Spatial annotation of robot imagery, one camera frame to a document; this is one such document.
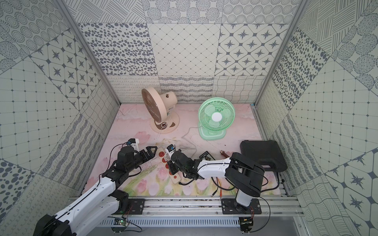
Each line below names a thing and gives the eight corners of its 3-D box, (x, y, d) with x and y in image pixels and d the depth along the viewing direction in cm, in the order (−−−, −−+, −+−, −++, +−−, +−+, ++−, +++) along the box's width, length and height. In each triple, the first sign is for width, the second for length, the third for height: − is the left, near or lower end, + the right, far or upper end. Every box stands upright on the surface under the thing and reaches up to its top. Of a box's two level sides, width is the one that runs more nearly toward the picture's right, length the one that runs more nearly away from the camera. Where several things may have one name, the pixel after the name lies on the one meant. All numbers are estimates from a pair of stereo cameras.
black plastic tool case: (245, 171, 88) (248, 167, 83) (239, 145, 99) (241, 140, 94) (283, 171, 88) (288, 167, 83) (273, 145, 99) (277, 140, 94)
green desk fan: (198, 142, 101) (199, 112, 76) (198, 128, 108) (199, 97, 84) (227, 142, 101) (238, 112, 76) (225, 128, 108) (234, 97, 84)
